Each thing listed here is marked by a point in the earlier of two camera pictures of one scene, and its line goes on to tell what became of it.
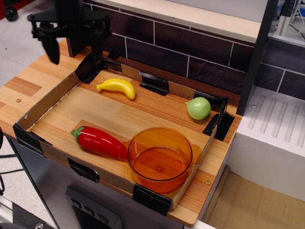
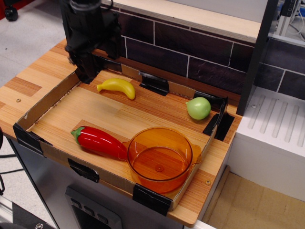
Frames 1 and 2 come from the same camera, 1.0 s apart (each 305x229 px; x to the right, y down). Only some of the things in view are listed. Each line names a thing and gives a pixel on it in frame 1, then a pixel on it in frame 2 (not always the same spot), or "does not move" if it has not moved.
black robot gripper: (83, 28) -> (88, 26)
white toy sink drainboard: (269, 144) does not move
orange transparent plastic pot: (160, 158) does not move
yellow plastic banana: (117, 84) does not move
